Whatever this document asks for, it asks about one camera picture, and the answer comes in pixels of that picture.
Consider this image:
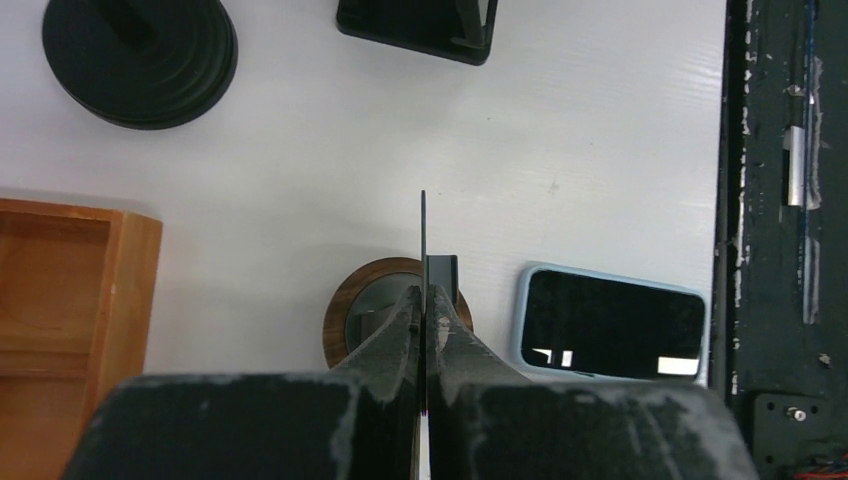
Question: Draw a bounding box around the black folding phone stand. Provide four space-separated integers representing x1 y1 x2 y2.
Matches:
336 0 498 66

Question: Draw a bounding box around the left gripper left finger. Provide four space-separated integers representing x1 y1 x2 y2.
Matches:
63 286 422 479

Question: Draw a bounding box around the black round base clamp stand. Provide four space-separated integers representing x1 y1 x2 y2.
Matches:
41 0 238 130

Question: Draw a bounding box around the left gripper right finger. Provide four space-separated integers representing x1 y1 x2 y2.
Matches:
425 286 757 479

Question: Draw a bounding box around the wooden compartment tray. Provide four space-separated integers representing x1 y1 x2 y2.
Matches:
1 199 163 479

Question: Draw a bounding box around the light blue case phone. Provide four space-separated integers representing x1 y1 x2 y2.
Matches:
510 263 710 385

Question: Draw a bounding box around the wooden round base phone stand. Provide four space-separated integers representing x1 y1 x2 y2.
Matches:
322 191 474 368

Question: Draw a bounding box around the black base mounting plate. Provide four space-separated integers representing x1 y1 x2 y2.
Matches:
708 1 847 479

